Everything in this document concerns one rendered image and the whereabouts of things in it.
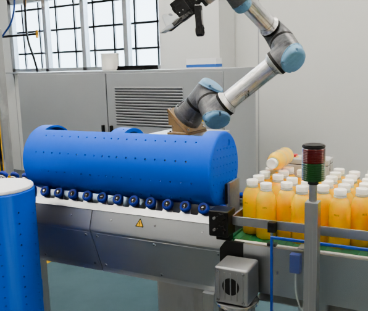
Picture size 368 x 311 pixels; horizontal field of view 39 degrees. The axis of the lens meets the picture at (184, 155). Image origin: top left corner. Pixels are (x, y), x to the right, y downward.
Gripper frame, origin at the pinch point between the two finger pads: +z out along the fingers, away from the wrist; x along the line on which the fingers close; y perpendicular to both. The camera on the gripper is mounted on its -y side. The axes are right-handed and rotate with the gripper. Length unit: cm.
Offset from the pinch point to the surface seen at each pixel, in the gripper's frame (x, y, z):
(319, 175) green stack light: 64, -59, -24
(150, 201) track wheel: 19, -48, 39
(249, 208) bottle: 35, -66, 5
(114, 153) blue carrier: 15, -25, 40
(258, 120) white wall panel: -281, -97, 28
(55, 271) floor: -124, -79, 193
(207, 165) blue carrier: 28, -47, 10
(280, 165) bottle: 17, -64, -10
